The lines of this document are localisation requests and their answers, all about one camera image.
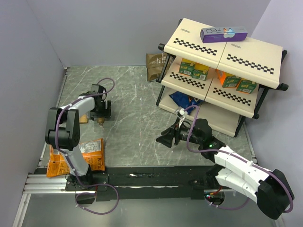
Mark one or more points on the green box far right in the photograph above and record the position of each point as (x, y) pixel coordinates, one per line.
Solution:
(246, 86)

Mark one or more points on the orange green box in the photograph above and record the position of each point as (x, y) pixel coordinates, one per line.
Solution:
(227, 80)

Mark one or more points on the orange chips bag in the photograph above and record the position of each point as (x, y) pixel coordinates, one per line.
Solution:
(92, 151)

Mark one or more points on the brown foil pouch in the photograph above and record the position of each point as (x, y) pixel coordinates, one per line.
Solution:
(154, 65)

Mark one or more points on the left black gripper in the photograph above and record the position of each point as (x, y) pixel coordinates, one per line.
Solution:
(105, 113)

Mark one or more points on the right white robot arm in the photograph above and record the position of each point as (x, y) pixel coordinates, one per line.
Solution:
(270, 190)

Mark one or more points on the purple toothpaste box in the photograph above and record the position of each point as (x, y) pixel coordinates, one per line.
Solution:
(223, 34)

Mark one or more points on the blue snack bag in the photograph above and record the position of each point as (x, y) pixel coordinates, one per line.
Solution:
(183, 100)

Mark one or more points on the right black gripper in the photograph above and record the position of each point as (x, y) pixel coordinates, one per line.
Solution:
(166, 139)

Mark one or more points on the beige three-tier shelf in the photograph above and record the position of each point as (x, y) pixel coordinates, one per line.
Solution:
(225, 108)

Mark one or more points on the green box far left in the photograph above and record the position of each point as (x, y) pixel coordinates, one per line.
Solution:
(186, 67)

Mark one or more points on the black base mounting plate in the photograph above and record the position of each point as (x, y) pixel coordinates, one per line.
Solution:
(150, 182)

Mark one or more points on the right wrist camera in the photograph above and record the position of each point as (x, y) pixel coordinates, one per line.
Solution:
(181, 113)

